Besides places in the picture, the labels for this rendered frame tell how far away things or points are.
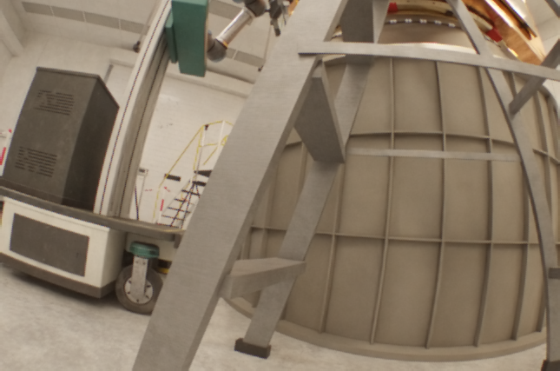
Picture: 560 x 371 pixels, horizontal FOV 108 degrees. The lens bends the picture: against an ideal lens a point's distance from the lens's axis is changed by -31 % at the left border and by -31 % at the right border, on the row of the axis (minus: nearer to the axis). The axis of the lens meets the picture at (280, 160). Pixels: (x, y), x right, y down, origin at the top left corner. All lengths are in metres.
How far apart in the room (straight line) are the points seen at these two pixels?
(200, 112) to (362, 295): 8.77
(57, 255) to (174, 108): 8.56
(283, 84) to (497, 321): 1.09
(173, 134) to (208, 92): 1.81
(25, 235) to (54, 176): 0.25
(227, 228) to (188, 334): 0.15
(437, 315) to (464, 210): 0.37
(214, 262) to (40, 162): 0.99
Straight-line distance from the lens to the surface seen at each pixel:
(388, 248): 1.06
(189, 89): 9.71
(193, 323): 0.39
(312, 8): 0.50
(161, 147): 9.06
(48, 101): 1.32
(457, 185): 1.11
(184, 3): 1.34
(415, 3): 1.83
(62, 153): 1.21
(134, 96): 1.30
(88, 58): 10.54
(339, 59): 1.35
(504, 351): 1.18
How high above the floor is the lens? 0.36
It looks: 15 degrees up
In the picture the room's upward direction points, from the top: 8 degrees clockwise
